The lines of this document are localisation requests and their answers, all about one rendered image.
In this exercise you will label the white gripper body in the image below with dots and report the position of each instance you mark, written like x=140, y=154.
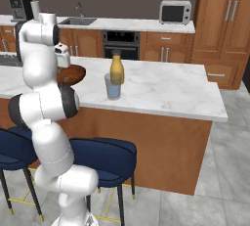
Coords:
x=63, y=60

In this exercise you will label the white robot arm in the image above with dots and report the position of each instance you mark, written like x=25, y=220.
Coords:
x=49, y=106

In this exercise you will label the brown wooden bowl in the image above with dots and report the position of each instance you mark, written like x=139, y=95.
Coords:
x=74, y=73

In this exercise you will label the clear glass cup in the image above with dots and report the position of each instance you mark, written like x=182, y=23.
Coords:
x=113, y=90

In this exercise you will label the wooden base cupboards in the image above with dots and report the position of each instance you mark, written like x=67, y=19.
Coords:
x=166, y=47
x=81, y=42

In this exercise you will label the steel sink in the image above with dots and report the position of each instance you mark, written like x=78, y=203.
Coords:
x=78, y=21

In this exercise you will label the steel tap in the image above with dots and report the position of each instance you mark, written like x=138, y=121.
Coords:
x=79, y=9

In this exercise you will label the orange juice bottle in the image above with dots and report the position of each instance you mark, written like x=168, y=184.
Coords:
x=117, y=70

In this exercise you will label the black hob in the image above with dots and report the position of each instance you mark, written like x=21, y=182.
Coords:
x=8, y=60

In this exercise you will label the white paper towel roll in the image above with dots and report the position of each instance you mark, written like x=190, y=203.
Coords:
x=35, y=9

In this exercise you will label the black built-in oven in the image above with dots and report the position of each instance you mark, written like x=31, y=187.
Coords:
x=121, y=44

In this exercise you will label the black coffee machine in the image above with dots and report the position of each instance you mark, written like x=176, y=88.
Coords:
x=19, y=8

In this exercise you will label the blue bar stool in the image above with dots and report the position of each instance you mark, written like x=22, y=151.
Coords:
x=14, y=151
x=107, y=158

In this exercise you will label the silver toaster oven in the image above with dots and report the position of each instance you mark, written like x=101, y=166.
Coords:
x=175, y=12

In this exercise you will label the wooden kitchen island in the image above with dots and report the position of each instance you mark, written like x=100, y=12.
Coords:
x=162, y=151

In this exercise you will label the tall wooden cupboard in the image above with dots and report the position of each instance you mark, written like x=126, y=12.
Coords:
x=224, y=27

